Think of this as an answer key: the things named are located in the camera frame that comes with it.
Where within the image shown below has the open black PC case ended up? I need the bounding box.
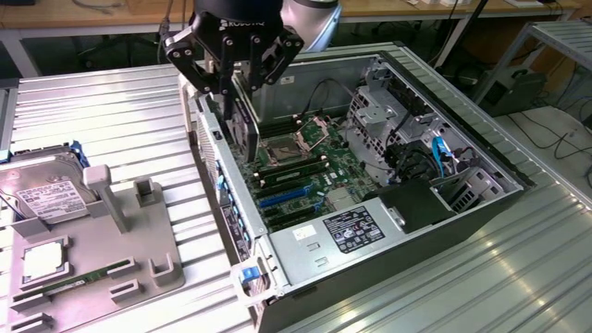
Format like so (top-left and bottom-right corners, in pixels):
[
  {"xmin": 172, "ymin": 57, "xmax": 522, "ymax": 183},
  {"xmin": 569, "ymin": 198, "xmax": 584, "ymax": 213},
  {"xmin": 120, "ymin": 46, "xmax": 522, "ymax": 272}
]
[{"xmin": 177, "ymin": 41, "xmax": 537, "ymax": 333}]

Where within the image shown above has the silver chipset heatsink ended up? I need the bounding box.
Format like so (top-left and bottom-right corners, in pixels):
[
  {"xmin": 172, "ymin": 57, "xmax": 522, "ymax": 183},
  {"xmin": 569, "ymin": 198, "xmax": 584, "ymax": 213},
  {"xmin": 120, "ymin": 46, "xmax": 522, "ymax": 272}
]
[{"xmin": 325, "ymin": 189, "xmax": 365, "ymax": 210}]

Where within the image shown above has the metal slat shelf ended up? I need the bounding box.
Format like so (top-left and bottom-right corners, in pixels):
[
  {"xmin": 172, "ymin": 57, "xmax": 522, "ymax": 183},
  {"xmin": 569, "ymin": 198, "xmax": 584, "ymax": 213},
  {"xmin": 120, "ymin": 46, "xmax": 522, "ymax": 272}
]
[{"xmin": 470, "ymin": 19, "xmax": 592, "ymax": 105}]

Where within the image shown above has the grey metal frame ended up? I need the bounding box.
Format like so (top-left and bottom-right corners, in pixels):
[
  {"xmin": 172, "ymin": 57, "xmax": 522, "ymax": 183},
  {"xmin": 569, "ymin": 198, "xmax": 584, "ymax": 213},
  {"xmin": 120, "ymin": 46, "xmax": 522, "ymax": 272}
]
[{"xmin": 0, "ymin": 78, "xmax": 20, "ymax": 164}]

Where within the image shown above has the installed green RAM stick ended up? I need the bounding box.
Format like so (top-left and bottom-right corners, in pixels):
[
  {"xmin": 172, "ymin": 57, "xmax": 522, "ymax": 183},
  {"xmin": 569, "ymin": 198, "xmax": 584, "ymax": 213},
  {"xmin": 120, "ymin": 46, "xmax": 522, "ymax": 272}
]
[{"xmin": 272, "ymin": 171, "xmax": 321, "ymax": 184}]

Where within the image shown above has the metal socket cover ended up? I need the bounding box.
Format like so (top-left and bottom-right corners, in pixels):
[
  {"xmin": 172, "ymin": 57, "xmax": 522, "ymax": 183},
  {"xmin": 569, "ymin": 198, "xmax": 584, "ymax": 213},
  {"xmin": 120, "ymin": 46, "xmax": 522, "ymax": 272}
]
[{"xmin": 294, "ymin": 116, "xmax": 337, "ymax": 151}]

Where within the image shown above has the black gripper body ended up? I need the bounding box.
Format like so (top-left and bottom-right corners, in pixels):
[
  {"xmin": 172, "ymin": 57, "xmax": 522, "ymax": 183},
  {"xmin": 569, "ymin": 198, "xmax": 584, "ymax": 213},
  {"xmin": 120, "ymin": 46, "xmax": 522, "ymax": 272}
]
[{"xmin": 192, "ymin": 0, "xmax": 284, "ymax": 37}]

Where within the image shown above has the CPU socket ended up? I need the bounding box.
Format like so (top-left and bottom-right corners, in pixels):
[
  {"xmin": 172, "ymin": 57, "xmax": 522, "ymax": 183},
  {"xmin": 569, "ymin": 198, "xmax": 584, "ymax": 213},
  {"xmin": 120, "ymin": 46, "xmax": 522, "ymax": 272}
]
[{"xmin": 261, "ymin": 136, "xmax": 306, "ymax": 164}]

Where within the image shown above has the silver power supply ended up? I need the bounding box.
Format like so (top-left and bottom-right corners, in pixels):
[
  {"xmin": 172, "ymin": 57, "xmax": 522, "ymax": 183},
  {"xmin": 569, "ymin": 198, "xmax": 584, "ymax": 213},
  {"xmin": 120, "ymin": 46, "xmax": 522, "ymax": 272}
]
[{"xmin": 266, "ymin": 204, "xmax": 410, "ymax": 289}]

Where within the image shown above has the black floor device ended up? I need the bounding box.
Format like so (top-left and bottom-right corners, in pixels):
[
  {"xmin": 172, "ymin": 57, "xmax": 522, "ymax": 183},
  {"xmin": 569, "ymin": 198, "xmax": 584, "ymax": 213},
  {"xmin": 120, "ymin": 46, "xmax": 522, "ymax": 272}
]
[{"xmin": 480, "ymin": 67, "xmax": 550, "ymax": 118}]

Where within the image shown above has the black expansion slot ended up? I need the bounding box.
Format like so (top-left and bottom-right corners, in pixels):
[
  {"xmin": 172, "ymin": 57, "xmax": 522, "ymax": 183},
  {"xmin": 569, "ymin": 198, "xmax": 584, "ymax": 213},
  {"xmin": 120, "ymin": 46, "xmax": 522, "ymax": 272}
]
[{"xmin": 266, "ymin": 207, "xmax": 316, "ymax": 226}]

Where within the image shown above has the blue expansion slot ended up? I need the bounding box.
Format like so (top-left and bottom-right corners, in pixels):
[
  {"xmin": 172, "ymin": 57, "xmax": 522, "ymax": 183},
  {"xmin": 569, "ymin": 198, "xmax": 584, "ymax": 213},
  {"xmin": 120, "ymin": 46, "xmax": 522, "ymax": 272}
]
[{"xmin": 257, "ymin": 189, "xmax": 309, "ymax": 209}]

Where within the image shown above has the grey parts rack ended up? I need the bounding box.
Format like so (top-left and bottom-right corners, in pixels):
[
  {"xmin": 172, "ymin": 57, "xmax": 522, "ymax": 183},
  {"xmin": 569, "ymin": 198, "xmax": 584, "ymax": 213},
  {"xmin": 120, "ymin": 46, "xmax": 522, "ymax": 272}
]
[{"xmin": 6, "ymin": 164, "xmax": 186, "ymax": 333}]

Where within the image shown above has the blue SATA wire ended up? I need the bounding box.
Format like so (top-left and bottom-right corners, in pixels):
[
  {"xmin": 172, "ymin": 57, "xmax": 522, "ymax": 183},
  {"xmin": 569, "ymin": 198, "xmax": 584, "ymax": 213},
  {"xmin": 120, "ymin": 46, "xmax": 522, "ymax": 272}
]
[{"xmin": 430, "ymin": 136, "xmax": 453, "ymax": 180}]

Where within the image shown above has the black wire bundle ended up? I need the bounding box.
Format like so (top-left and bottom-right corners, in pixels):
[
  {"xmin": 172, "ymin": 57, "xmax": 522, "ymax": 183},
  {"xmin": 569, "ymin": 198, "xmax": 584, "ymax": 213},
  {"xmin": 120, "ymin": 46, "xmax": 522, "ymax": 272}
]
[{"xmin": 385, "ymin": 143, "xmax": 440, "ymax": 182}]

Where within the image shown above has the silver drive cage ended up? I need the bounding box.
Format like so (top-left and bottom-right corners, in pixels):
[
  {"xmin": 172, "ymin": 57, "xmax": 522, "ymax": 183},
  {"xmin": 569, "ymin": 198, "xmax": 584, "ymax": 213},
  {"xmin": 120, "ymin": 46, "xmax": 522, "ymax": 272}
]
[{"xmin": 345, "ymin": 85, "xmax": 448, "ymax": 181}]

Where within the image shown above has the grey hanging cable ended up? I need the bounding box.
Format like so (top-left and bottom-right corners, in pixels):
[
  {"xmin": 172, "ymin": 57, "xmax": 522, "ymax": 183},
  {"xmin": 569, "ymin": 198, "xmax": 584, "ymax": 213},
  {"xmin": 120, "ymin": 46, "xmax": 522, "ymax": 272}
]
[{"xmin": 158, "ymin": 0, "xmax": 176, "ymax": 36}]

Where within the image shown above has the metal disk bay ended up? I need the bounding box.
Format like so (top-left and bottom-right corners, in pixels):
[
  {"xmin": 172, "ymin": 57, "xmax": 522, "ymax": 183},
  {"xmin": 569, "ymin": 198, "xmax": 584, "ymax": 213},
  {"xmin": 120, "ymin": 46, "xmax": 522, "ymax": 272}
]
[{"xmin": 429, "ymin": 166, "xmax": 514, "ymax": 214}]

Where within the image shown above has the black chair base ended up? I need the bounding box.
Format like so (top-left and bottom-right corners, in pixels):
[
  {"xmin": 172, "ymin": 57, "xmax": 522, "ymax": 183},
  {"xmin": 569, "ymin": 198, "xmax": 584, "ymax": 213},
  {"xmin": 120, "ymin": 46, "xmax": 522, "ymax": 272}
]
[{"xmin": 76, "ymin": 34, "xmax": 184, "ymax": 67}]

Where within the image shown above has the black plastic shroud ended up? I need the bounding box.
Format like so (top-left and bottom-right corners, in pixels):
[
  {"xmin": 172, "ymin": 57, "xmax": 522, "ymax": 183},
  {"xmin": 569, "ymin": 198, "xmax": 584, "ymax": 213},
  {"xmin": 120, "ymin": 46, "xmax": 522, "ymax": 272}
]
[{"xmin": 361, "ymin": 179, "xmax": 457, "ymax": 234}]

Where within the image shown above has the blue disk bracket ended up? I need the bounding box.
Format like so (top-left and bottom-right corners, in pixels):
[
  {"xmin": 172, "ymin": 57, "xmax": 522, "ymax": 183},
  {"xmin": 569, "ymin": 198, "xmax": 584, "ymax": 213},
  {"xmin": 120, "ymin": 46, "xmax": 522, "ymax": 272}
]
[{"xmin": 0, "ymin": 140, "xmax": 92, "ymax": 171}]

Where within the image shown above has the loose green RAM stick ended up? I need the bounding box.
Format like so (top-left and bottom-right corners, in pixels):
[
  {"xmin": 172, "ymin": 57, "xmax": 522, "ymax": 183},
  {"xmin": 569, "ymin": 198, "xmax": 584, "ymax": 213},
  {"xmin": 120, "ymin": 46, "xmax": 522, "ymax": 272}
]
[{"xmin": 12, "ymin": 260, "xmax": 129, "ymax": 302}]

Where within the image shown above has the low-profile graphics card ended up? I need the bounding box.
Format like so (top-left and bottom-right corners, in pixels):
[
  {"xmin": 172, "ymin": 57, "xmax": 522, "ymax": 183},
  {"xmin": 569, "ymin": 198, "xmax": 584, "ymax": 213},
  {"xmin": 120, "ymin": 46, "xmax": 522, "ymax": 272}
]
[{"xmin": 216, "ymin": 62, "xmax": 264, "ymax": 163}]

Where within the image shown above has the long wooden desk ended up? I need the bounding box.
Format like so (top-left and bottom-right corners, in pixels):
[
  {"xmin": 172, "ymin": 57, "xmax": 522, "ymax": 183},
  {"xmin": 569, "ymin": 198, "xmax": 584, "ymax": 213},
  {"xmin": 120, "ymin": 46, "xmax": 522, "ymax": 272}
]
[{"xmin": 0, "ymin": 0, "xmax": 578, "ymax": 31}]

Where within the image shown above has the hard disk with label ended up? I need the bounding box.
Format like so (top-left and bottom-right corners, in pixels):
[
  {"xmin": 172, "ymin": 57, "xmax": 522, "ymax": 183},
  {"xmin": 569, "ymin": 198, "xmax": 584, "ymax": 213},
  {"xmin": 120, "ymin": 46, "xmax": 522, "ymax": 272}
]
[{"xmin": 0, "ymin": 154, "xmax": 92, "ymax": 225}]

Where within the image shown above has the black looped wire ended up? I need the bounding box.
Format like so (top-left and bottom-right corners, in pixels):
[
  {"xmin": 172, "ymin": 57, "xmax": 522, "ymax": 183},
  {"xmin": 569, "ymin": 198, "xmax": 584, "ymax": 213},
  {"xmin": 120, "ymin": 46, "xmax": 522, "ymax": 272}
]
[{"xmin": 298, "ymin": 78, "xmax": 357, "ymax": 119}]

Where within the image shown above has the CPU chip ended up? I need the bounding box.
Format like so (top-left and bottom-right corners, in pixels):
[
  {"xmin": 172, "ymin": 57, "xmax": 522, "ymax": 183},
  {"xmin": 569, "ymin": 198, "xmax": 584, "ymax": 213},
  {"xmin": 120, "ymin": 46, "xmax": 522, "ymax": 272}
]
[{"xmin": 21, "ymin": 246, "xmax": 65, "ymax": 279}]

